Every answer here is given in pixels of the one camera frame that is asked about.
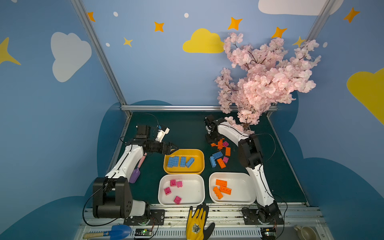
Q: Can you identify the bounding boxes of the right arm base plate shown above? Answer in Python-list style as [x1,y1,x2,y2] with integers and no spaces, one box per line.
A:
[241,208,284,225]

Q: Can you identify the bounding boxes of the purple pink toy spatula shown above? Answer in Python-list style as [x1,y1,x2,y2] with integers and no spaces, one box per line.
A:
[129,153,147,184]

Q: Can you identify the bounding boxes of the right white plastic tray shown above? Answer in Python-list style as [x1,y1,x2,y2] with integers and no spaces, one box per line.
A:
[209,172,256,205]

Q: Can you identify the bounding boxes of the orange lego plate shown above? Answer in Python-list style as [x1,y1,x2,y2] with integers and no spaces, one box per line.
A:
[225,147,231,157]
[216,179,228,188]
[217,158,226,169]

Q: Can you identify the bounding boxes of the orange lego brick cluster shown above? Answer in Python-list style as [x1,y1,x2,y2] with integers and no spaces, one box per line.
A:
[213,186,223,200]

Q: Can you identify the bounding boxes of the orange lego brick top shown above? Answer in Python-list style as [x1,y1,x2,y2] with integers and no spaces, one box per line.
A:
[219,186,232,195]

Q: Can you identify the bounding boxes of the blue lego brick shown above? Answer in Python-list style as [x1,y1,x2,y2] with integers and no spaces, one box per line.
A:
[180,157,187,168]
[167,157,175,168]
[186,158,195,168]
[173,156,180,167]
[212,151,224,160]

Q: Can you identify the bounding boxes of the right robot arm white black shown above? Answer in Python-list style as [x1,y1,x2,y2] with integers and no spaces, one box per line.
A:
[205,115,282,224]

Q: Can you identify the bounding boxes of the yellow black work glove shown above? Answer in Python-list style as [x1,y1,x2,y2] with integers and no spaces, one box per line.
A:
[186,203,216,240]

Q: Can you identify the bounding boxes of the white plastic tray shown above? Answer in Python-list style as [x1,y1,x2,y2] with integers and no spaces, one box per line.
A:
[158,174,206,207]
[209,172,256,205]

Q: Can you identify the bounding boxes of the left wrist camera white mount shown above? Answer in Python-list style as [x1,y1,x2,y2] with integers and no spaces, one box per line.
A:
[155,127,170,143]

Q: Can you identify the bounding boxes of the left white plastic tray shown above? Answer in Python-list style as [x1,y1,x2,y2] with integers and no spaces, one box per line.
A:
[158,174,206,207]

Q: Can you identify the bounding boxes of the yellow plastic tray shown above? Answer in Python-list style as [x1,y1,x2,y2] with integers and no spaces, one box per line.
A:
[164,149,205,174]

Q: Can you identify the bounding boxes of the orange lego pile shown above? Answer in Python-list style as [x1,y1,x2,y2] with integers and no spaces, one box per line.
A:
[211,138,224,151]

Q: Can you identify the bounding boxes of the orange lego plate bottom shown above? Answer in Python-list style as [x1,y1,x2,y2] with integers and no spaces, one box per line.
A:
[217,158,226,169]

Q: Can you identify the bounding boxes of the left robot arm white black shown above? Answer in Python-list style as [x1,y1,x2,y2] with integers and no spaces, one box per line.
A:
[92,125,179,219]

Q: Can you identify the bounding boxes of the blue garden trowel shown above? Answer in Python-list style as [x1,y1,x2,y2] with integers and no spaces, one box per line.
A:
[83,225,132,240]

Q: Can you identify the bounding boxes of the pink cherry blossom tree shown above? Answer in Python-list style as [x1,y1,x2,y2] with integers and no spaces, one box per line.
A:
[215,33,321,134]

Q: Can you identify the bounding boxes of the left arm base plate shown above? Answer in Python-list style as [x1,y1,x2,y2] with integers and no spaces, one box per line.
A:
[124,209,165,226]

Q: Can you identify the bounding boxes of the light blue lego brick side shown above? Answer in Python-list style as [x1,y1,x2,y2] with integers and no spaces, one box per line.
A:
[210,156,217,168]

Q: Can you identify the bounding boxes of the magenta small lego brick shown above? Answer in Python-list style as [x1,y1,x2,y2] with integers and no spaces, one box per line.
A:
[164,187,172,196]

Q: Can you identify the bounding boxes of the beige ceramic cup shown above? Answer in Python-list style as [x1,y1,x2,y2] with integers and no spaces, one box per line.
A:
[294,225,318,240]

